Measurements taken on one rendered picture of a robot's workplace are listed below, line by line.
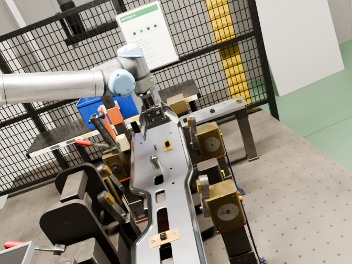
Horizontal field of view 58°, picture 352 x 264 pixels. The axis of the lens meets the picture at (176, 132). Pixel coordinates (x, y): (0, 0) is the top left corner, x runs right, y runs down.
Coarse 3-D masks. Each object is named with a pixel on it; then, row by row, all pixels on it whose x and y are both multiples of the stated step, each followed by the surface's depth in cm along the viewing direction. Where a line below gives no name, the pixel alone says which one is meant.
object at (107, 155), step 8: (104, 152) 125; (120, 152) 124; (104, 160) 122; (112, 160) 122; (120, 160) 122; (112, 168) 123; (120, 168) 124; (128, 168) 127; (120, 176) 125; (128, 176) 126; (128, 184) 128; (128, 192) 130; (128, 200) 132; (136, 200) 132; (136, 208) 134; (136, 216) 136; (144, 216) 136
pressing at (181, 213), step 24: (144, 144) 131; (144, 168) 116; (168, 168) 111; (192, 168) 107; (144, 192) 103; (168, 192) 99; (168, 216) 90; (192, 216) 87; (144, 240) 85; (192, 240) 80
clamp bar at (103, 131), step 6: (96, 114) 117; (102, 114) 115; (90, 120) 115; (96, 120) 115; (96, 126) 116; (102, 126) 119; (102, 132) 117; (108, 132) 121; (108, 138) 119; (108, 144) 120; (114, 144) 120
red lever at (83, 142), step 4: (76, 140) 119; (80, 140) 119; (84, 140) 120; (88, 140) 121; (76, 144) 119; (80, 144) 119; (84, 144) 119; (88, 144) 120; (92, 144) 120; (96, 144) 120; (100, 144) 121; (104, 144) 122; (104, 148) 122; (108, 148) 122
